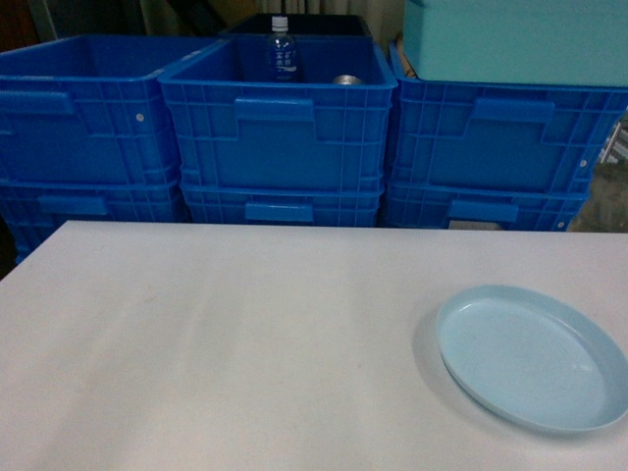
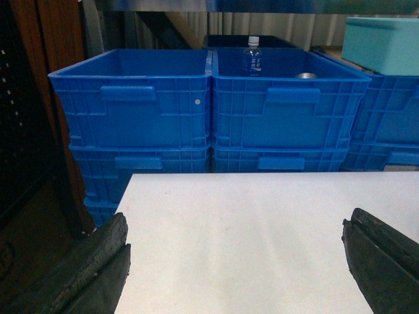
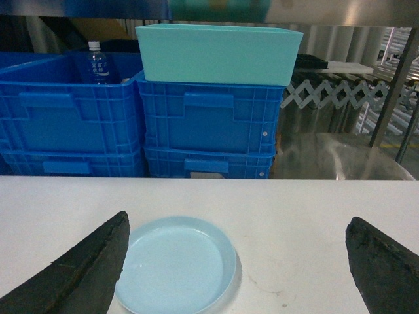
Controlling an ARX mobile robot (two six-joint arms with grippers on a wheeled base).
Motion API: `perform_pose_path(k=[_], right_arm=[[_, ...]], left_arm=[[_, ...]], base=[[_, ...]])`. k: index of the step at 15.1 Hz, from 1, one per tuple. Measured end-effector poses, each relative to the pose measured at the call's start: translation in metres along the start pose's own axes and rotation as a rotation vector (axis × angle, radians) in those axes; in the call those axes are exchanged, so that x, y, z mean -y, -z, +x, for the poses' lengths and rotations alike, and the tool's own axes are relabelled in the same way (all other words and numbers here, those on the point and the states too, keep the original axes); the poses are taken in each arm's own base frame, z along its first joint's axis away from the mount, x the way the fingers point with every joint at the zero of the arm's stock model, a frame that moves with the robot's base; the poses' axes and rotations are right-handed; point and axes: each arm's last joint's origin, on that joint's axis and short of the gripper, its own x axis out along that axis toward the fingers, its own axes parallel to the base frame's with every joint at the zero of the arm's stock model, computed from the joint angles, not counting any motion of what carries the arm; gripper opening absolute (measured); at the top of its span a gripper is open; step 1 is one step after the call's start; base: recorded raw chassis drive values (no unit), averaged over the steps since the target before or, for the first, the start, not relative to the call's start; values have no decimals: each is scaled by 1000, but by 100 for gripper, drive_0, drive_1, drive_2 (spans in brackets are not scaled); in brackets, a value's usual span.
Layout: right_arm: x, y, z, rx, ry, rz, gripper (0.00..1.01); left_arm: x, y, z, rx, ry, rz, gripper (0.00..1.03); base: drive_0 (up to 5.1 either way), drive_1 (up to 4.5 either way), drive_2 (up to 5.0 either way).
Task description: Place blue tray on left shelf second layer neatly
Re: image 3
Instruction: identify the teal plastic bin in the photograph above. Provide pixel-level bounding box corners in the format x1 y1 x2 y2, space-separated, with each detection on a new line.
136 24 303 86

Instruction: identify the light blue round plate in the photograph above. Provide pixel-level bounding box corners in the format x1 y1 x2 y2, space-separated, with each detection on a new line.
115 217 238 313

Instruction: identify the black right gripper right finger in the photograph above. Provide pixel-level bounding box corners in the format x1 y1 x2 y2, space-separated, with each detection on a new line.
345 217 418 313

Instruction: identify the lower blue crate middle stack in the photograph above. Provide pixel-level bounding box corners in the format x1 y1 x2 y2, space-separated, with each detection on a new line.
1 150 148 177

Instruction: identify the blue crate under teal bin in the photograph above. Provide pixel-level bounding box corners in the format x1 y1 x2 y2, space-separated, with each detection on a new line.
134 71 285 154

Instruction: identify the expandable roller conveyor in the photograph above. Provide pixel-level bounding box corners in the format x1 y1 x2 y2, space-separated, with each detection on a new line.
280 52 419 135

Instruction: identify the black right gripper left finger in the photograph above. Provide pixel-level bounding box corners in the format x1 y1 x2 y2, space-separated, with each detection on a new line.
1 211 130 313

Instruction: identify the clear water bottle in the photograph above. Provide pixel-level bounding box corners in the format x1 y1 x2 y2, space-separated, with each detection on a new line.
88 41 110 85

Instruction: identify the lower blue crate right stack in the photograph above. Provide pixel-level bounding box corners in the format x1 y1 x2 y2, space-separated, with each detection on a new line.
144 146 274 179

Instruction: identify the blue crate stack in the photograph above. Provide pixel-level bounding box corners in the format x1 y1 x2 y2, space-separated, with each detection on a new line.
144 146 274 179
1 150 148 177

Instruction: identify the blue crate with bottle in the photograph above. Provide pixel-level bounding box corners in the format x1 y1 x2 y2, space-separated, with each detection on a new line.
1 52 145 154

